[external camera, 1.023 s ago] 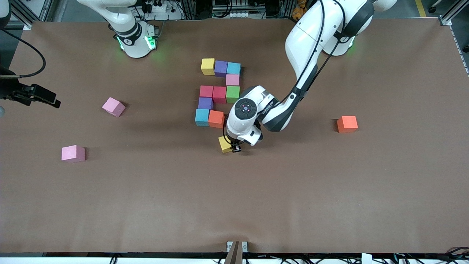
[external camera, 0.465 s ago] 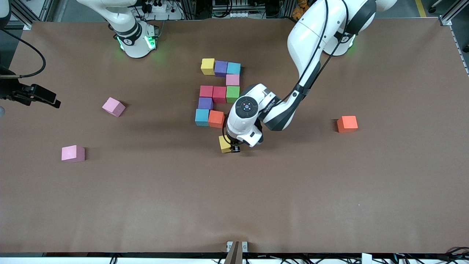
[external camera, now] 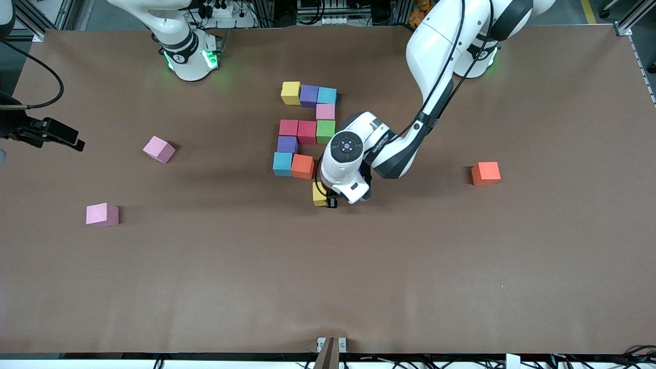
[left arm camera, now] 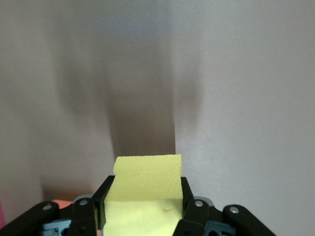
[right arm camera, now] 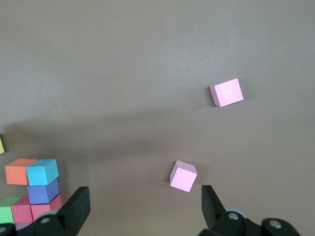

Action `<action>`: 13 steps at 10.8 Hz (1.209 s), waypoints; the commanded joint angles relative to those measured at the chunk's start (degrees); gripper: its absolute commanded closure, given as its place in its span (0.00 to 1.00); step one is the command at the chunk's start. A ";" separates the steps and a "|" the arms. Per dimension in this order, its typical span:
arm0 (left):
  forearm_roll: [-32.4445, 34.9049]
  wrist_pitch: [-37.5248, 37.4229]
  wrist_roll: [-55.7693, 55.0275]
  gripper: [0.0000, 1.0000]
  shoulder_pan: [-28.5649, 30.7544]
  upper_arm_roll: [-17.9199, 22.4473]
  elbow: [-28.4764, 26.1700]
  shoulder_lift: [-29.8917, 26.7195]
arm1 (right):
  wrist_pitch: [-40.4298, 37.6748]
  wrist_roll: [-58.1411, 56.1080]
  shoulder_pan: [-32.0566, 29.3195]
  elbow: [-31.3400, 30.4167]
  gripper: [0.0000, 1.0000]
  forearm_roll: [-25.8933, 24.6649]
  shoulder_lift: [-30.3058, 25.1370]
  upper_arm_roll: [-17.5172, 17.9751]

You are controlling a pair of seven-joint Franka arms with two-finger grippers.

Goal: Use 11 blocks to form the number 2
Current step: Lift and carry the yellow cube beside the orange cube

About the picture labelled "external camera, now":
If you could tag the white power strip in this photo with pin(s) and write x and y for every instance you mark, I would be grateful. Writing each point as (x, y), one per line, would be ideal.
(241, 21)

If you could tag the red foam cube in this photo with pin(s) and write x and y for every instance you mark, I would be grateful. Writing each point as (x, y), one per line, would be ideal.
(288, 128)
(306, 132)

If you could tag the grey electronics box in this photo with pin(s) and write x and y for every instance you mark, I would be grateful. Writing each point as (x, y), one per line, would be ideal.
(325, 19)

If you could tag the cyan foam cube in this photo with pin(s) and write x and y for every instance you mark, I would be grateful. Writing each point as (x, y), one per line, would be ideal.
(282, 164)
(327, 96)

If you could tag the yellow foam cube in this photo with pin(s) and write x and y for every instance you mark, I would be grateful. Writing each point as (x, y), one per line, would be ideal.
(290, 93)
(318, 196)

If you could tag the aluminium frame rail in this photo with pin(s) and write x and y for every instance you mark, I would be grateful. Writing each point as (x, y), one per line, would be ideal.
(36, 28)
(635, 13)

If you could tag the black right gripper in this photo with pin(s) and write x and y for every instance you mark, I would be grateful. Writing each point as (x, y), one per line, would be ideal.
(15, 126)

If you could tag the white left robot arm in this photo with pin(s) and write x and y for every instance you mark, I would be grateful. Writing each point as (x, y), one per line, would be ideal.
(435, 51)

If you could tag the pink foam cube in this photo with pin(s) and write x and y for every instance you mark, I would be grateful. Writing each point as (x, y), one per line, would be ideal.
(102, 215)
(325, 111)
(159, 150)

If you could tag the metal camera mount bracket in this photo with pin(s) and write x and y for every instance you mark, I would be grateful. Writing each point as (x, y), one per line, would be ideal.
(331, 353)

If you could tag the orange foam cube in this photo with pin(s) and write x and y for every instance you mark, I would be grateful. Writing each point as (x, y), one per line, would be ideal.
(303, 167)
(485, 173)

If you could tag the pile of orange packets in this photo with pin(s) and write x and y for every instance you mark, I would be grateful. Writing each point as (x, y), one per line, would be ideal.
(420, 11)

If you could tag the purple foam cube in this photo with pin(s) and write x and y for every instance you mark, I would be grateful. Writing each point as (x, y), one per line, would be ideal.
(287, 144)
(309, 96)

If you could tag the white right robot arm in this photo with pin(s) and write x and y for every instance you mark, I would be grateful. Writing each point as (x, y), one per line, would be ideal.
(189, 61)

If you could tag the brown paper table cover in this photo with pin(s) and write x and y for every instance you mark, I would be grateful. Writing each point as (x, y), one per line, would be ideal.
(359, 287)

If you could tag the green foam cube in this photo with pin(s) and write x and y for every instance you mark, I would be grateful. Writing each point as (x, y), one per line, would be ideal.
(325, 131)

